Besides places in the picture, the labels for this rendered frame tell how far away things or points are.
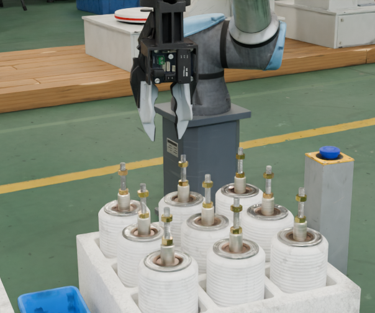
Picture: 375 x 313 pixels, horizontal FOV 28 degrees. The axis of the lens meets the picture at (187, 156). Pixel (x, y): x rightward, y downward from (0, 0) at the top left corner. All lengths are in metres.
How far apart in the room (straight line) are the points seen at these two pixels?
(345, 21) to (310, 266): 2.82
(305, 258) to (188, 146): 0.66
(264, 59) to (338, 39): 2.21
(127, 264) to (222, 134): 0.66
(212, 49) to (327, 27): 2.24
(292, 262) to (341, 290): 0.09
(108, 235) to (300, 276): 0.36
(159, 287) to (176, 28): 0.39
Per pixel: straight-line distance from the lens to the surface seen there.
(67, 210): 2.08
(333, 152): 1.49
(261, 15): 1.71
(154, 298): 1.19
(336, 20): 3.96
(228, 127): 1.86
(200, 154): 1.84
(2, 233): 1.98
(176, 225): 1.42
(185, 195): 1.43
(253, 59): 1.79
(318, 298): 1.27
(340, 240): 1.55
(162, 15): 1.05
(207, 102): 1.83
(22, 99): 3.13
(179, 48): 1.04
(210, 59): 1.82
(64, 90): 3.18
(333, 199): 1.50
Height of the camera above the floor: 0.78
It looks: 18 degrees down
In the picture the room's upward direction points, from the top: straight up
